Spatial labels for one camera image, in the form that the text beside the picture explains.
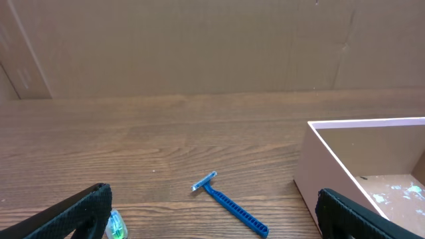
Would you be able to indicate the blue disposable razor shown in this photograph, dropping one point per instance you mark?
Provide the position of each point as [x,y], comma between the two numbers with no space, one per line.
[245,217]

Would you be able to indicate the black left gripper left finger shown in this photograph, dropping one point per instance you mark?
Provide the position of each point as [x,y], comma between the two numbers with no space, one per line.
[83,215]

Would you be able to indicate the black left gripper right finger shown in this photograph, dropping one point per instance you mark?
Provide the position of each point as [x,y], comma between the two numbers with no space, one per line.
[341,218]

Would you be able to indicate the white cardboard box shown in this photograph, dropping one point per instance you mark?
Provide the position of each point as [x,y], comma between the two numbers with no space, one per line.
[378,163]

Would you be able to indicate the green white toothbrush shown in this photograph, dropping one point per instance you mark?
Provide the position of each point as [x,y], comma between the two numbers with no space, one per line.
[116,227]

